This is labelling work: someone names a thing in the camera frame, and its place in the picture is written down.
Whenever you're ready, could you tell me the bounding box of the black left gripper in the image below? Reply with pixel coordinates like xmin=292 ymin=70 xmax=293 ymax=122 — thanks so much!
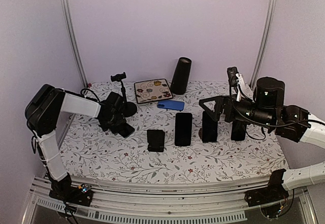
xmin=100 ymin=110 xmax=126 ymax=132

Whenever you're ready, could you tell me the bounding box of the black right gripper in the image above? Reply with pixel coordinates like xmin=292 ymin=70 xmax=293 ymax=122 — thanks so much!
xmin=199 ymin=93 xmax=275 ymax=129

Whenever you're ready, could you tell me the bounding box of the blue edged black phone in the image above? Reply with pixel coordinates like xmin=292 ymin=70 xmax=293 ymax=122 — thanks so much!
xmin=202 ymin=111 xmax=218 ymax=143

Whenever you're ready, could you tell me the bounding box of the black clamp phone mount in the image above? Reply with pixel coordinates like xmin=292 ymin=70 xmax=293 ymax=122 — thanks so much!
xmin=147 ymin=130 xmax=165 ymax=152

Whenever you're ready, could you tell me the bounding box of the small black phone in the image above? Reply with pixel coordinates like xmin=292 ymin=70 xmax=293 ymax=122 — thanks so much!
xmin=118 ymin=123 xmax=135 ymax=138

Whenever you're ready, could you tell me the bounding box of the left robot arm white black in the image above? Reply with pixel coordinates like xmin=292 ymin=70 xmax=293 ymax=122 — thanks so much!
xmin=25 ymin=84 xmax=134 ymax=201

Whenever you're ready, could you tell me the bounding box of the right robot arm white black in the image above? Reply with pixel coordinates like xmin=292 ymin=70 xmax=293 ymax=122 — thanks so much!
xmin=199 ymin=76 xmax=324 ymax=148

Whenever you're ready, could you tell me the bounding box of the black tall phone holder stand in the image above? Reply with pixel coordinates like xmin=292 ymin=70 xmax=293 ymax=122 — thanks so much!
xmin=111 ymin=72 xmax=137 ymax=117

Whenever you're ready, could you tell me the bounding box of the blue phone face down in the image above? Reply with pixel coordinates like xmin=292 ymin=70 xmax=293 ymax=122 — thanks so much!
xmin=157 ymin=100 xmax=185 ymax=111

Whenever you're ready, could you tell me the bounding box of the floral square ceramic plate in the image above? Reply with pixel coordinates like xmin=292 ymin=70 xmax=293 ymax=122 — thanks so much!
xmin=134 ymin=78 xmax=173 ymax=104

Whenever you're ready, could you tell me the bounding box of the black cylindrical speaker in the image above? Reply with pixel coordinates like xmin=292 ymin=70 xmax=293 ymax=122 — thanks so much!
xmin=170 ymin=57 xmax=192 ymax=95

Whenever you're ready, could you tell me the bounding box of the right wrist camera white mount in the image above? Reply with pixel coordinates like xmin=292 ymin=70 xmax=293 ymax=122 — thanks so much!
xmin=227 ymin=67 xmax=252 ymax=102

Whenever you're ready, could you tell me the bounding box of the black braided left cable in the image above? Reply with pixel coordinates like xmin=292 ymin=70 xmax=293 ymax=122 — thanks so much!
xmin=80 ymin=88 xmax=102 ymax=103

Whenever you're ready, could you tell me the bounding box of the right aluminium frame post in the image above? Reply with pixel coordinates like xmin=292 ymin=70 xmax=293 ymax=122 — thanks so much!
xmin=249 ymin=0 xmax=277 ymax=89

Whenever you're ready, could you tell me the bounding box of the aluminium frame post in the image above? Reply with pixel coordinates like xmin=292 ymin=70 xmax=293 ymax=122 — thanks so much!
xmin=249 ymin=0 xmax=277 ymax=89
xmin=60 ymin=0 xmax=88 ymax=87

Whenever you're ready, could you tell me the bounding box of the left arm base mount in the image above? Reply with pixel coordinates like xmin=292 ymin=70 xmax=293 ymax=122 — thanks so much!
xmin=49 ymin=178 xmax=94 ymax=207

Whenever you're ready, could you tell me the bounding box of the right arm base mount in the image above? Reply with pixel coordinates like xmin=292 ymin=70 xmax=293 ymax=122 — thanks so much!
xmin=244 ymin=169 xmax=289 ymax=207

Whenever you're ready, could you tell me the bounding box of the left aluminium frame post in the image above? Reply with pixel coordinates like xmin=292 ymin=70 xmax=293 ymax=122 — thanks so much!
xmin=60 ymin=0 xmax=88 ymax=87

